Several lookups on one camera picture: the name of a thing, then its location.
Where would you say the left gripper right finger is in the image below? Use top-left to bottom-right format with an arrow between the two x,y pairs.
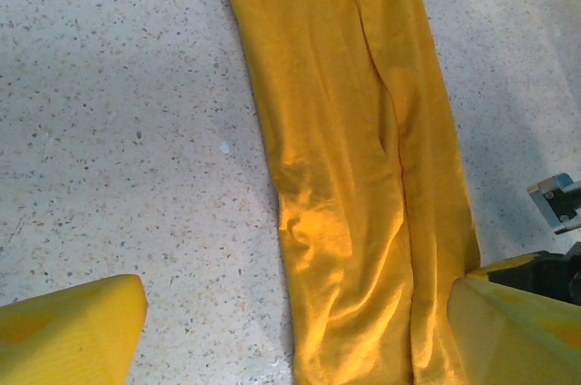
446,252 -> 581,385

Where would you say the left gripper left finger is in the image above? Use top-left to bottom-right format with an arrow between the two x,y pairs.
0,273 -> 149,385

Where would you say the yellow t-shirt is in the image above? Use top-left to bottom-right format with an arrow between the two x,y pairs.
217,0 -> 483,385

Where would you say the aluminium frame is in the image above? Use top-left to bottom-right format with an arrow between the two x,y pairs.
526,172 -> 581,236

